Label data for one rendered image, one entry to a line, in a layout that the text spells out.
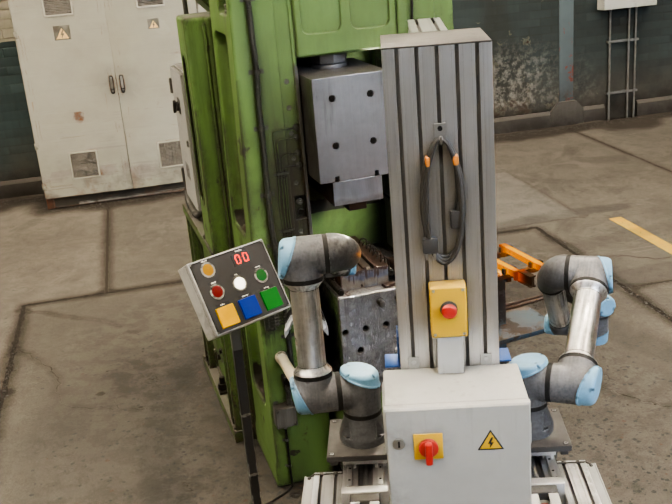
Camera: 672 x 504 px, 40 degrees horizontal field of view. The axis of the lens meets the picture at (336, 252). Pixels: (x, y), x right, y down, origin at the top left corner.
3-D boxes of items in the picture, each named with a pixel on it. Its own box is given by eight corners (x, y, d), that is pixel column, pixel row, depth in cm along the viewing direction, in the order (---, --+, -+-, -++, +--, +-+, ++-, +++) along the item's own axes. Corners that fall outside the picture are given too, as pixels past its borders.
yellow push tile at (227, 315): (241, 321, 335) (233, 302, 336) (224, 328, 331) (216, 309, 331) (238, 322, 337) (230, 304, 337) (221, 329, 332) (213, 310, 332)
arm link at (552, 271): (527, 277, 297) (544, 342, 337) (562, 279, 293) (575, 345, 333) (532, 246, 302) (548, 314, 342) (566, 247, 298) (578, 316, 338)
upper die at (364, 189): (383, 198, 365) (381, 175, 361) (334, 206, 359) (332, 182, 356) (350, 174, 403) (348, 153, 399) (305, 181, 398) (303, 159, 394)
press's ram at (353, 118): (414, 169, 365) (408, 66, 351) (320, 184, 355) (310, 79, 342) (378, 148, 403) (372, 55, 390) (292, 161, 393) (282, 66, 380)
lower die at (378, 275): (388, 282, 376) (387, 263, 374) (341, 291, 371) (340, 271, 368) (356, 251, 415) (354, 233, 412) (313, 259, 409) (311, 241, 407)
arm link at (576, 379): (546, 410, 275) (569, 270, 308) (599, 416, 270) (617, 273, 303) (543, 387, 267) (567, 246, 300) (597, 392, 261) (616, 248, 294)
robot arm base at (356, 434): (389, 447, 278) (387, 418, 274) (339, 450, 279) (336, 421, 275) (388, 421, 292) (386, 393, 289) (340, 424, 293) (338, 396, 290)
